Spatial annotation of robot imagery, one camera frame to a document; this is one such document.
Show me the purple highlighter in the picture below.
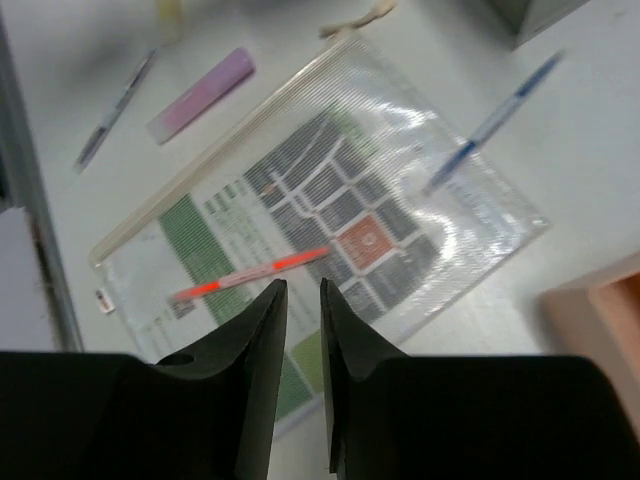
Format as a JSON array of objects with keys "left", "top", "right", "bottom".
[{"left": 147, "top": 48, "right": 255, "bottom": 145}]

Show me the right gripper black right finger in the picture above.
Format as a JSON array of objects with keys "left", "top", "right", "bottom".
[{"left": 320, "top": 280, "right": 639, "bottom": 479}]

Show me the clear grey drawer organizer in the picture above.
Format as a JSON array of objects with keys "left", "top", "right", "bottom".
[{"left": 483, "top": 0, "right": 588, "bottom": 51}]

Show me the orange red pen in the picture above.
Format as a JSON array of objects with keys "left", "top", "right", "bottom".
[{"left": 169, "top": 246, "right": 331, "bottom": 303}]

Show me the clear mesh zipper pouch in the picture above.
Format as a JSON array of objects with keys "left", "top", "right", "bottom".
[{"left": 91, "top": 32, "right": 546, "bottom": 433}]

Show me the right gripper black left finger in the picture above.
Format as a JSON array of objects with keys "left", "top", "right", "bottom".
[{"left": 1, "top": 280, "right": 287, "bottom": 479}]

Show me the orange file rack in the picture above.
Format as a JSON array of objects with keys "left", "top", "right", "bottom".
[{"left": 541, "top": 254, "right": 639, "bottom": 368}]

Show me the blue white pen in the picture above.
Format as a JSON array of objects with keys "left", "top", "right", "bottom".
[{"left": 422, "top": 50, "right": 564, "bottom": 196}]

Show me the grey white pen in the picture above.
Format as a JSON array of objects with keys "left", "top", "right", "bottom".
[{"left": 74, "top": 49, "right": 157, "bottom": 172}]

